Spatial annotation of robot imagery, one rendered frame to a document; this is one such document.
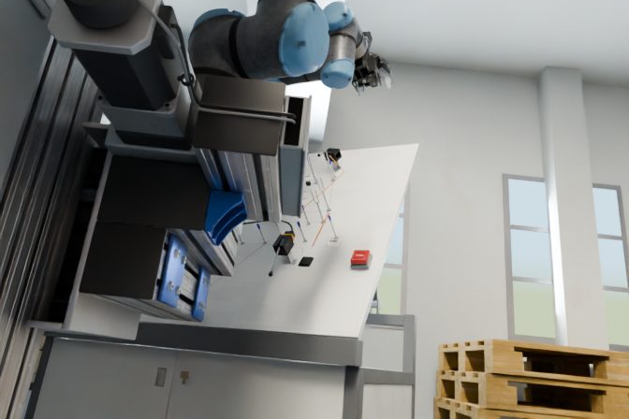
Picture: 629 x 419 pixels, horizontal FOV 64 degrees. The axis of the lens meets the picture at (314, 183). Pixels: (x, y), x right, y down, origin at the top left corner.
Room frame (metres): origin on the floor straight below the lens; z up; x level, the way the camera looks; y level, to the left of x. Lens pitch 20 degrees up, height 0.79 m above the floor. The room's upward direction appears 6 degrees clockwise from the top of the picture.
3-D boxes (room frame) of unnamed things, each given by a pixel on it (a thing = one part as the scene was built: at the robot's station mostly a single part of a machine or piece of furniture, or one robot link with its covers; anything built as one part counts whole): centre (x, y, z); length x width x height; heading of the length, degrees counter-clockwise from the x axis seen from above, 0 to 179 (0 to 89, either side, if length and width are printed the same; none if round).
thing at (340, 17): (1.00, -0.03, 1.56); 0.11 x 0.08 x 0.09; 155
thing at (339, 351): (1.61, 0.37, 0.83); 1.18 x 0.05 x 0.06; 64
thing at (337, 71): (1.00, -0.01, 1.46); 0.11 x 0.08 x 0.11; 65
